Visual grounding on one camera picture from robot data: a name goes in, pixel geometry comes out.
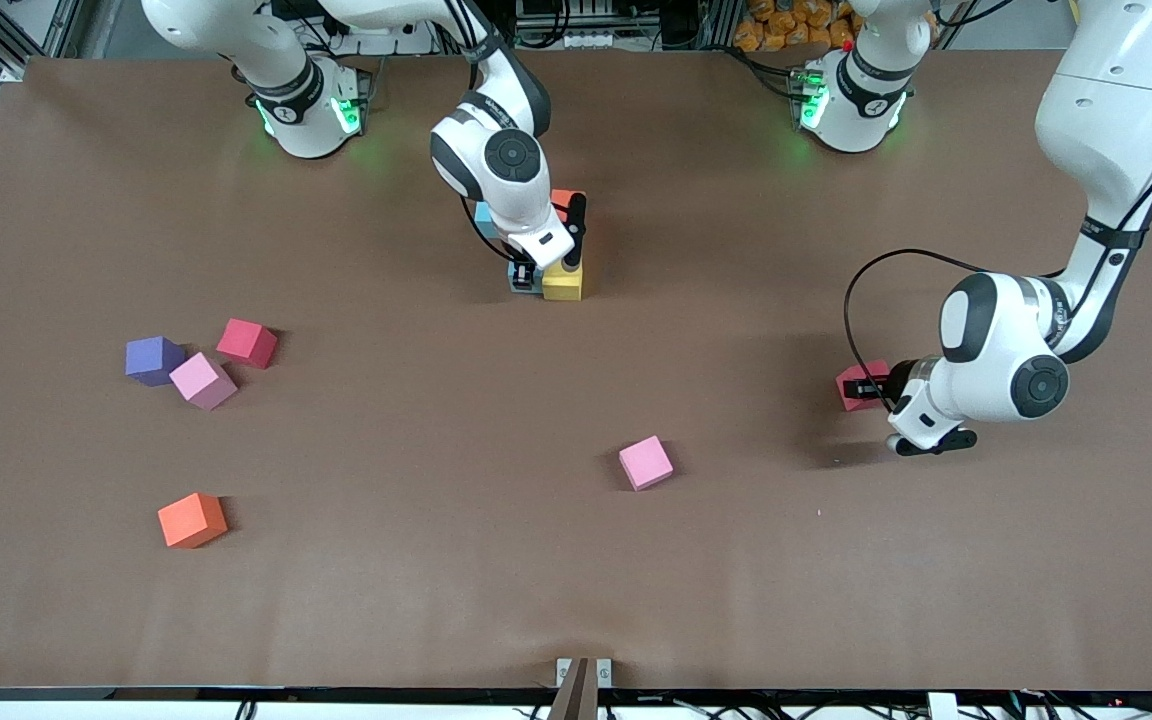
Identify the red foam cube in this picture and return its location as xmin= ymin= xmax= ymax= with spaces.
xmin=216 ymin=318 xmax=279 ymax=369
xmin=835 ymin=360 xmax=889 ymax=412

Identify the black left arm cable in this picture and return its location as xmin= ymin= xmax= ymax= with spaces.
xmin=842 ymin=248 xmax=987 ymax=386

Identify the small metal bracket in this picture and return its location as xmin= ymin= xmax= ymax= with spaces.
xmin=556 ymin=657 xmax=613 ymax=689

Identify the white socket strip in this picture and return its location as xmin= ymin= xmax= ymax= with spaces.
xmin=521 ymin=0 xmax=647 ymax=51

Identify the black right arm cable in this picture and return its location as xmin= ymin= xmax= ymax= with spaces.
xmin=461 ymin=195 xmax=512 ymax=263

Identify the aluminium frame profile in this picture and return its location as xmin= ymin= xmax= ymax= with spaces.
xmin=0 ymin=0 xmax=87 ymax=81

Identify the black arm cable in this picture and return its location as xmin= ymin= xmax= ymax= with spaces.
xmin=842 ymin=248 xmax=987 ymax=386
xmin=461 ymin=195 xmax=512 ymax=263

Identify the purple foam cube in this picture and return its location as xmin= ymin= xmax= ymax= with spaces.
xmin=125 ymin=336 xmax=187 ymax=387

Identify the white power strip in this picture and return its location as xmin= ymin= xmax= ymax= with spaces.
xmin=331 ymin=15 xmax=437 ymax=56

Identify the bag of orange items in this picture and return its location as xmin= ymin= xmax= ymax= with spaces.
xmin=733 ymin=0 xmax=857 ymax=53

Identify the yellow foam cube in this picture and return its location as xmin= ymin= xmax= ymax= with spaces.
xmin=542 ymin=258 xmax=583 ymax=301

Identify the pink foam cube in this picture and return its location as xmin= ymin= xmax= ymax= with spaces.
xmin=169 ymin=352 xmax=239 ymax=409
xmin=618 ymin=435 xmax=675 ymax=492

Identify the brown camera mount post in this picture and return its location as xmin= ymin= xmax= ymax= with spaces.
xmin=548 ymin=658 xmax=599 ymax=720

